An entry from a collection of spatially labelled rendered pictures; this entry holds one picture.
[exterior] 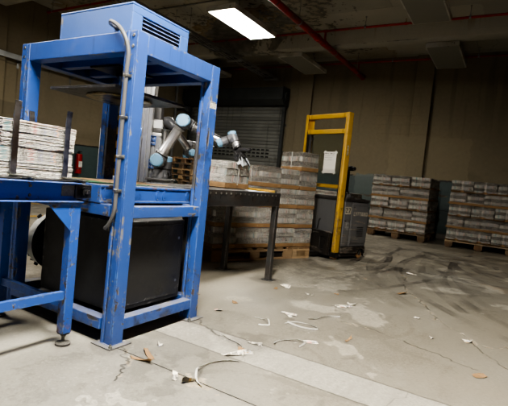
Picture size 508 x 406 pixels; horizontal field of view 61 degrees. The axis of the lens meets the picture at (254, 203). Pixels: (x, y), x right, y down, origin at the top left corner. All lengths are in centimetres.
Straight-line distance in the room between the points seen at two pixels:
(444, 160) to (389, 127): 151
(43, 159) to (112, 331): 91
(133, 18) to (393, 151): 913
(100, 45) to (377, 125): 935
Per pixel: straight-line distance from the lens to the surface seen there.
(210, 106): 265
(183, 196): 274
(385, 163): 1106
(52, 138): 233
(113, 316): 230
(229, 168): 368
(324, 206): 581
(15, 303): 217
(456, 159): 1079
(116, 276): 224
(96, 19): 271
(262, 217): 485
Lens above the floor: 89
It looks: 3 degrees down
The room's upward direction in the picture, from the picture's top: 6 degrees clockwise
